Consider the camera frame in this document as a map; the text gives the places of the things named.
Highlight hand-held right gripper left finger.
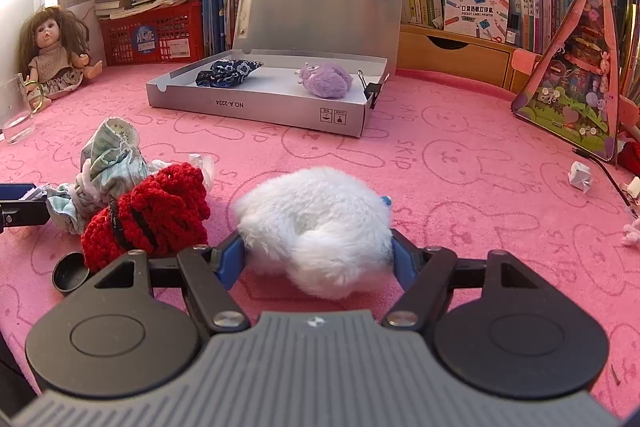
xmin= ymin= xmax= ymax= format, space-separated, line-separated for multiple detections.
xmin=92 ymin=232 xmax=251 ymax=334

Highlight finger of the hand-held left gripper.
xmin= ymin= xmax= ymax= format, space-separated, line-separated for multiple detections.
xmin=0 ymin=183 xmax=37 ymax=202
xmin=0 ymin=200 xmax=52 ymax=234

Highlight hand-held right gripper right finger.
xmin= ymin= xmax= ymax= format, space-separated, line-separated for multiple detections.
xmin=381 ymin=229 xmax=546 ymax=329

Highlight black round cap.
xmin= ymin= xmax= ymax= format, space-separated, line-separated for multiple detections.
xmin=52 ymin=252 xmax=91 ymax=293

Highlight white fluffy plush toy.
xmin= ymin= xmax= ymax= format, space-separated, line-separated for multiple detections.
xmin=232 ymin=166 xmax=396 ymax=301

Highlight red crocheted pouch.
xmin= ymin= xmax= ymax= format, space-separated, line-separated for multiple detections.
xmin=81 ymin=162 xmax=212 ymax=273

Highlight green checkered cloth bundle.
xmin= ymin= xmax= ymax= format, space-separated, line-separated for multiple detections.
xmin=46 ymin=117 xmax=151 ymax=236

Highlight silver file box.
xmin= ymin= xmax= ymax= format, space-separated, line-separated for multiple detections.
xmin=146 ymin=0 xmax=405 ymax=138

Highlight clear glass cup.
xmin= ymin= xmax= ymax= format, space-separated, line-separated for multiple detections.
xmin=0 ymin=74 xmax=37 ymax=146

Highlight pink bunny print blanket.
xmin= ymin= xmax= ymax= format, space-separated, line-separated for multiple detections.
xmin=0 ymin=61 xmax=640 ymax=427

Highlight white plastic wrapper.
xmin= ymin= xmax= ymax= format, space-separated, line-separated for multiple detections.
xmin=189 ymin=153 xmax=217 ymax=188

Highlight brown haired doll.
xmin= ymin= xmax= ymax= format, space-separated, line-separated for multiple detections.
xmin=19 ymin=5 xmax=104 ymax=110

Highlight black binder clip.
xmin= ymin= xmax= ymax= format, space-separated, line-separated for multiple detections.
xmin=357 ymin=70 xmax=391 ymax=110

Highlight dark blue floral cloth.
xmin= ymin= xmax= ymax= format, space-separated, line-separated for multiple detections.
xmin=195 ymin=58 xmax=264 ymax=88

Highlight tiny folded white paper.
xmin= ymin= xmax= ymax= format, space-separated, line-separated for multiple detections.
xmin=568 ymin=161 xmax=594 ymax=193

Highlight purple plush toy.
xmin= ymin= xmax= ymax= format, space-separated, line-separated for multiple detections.
xmin=295 ymin=61 xmax=355 ymax=99

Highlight large red plastic basket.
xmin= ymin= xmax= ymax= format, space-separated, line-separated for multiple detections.
xmin=99 ymin=0 xmax=205 ymax=67

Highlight wooden desk shelf with drawer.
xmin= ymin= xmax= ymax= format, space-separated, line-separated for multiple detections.
xmin=396 ymin=24 xmax=542 ymax=96

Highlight pink doll shoes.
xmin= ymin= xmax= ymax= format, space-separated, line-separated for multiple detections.
xmin=621 ymin=217 xmax=640 ymax=249

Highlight red yarn piece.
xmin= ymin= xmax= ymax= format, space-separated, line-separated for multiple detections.
xmin=616 ymin=132 xmax=640 ymax=174

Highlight pink triangular toy house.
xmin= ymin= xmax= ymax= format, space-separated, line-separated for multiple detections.
xmin=510 ymin=0 xmax=640 ymax=164

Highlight white label printer box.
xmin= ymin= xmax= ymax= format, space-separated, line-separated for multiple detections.
xmin=443 ymin=0 xmax=510 ymax=40

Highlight colourful picture books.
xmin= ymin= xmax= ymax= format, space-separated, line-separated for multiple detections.
xmin=619 ymin=0 xmax=640 ymax=104

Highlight yellow green ring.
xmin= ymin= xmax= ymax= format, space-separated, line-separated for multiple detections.
xmin=24 ymin=80 xmax=47 ymax=113

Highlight black cable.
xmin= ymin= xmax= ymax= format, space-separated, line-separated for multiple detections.
xmin=574 ymin=149 xmax=640 ymax=208

